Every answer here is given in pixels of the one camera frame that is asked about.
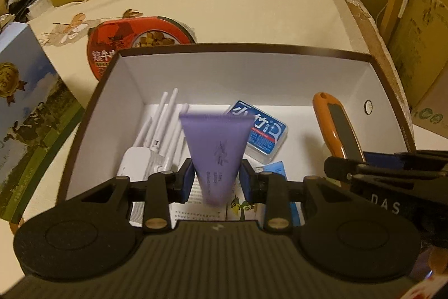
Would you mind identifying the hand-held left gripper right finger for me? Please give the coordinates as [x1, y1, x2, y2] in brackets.
[240, 159, 365, 234]

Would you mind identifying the orange utility knife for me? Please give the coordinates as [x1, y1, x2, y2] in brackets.
[312, 92, 365, 161]

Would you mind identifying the white router with antennas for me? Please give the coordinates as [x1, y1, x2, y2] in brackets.
[116, 88, 190, 180]

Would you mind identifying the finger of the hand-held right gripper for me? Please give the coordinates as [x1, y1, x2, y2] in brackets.
[363, 151, 448, 169]
[324, 156, 448, 184]

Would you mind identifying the large printed cardboard box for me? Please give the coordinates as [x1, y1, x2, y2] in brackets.
[385, 0, 448, 139]

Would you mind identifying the blue milk carton box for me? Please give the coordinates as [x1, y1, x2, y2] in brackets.
[0, 22, 85, 225]

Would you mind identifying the purple tube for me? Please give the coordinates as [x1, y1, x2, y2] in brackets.
[179, 111, 253, 206]

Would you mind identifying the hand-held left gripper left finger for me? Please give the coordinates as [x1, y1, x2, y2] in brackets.
[70, 159, 195, 234]

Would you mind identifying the tall white medicine box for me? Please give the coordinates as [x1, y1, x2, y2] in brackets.
[169, 176, 232, 227]

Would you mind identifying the small green white medicine box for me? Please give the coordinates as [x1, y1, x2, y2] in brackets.
[224, 193, 260, 222]

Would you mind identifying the blue floss box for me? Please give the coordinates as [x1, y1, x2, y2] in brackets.
[227, 100, 288, 160]

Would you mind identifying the brown storage box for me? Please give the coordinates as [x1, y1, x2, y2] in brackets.
[55, 42, 418, 228]

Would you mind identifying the red food tin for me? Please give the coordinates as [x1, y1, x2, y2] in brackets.
[87, 16, 195, 81]

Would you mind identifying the printed cream bed sheet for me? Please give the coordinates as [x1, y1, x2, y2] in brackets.
[0, 0, 418, 227]

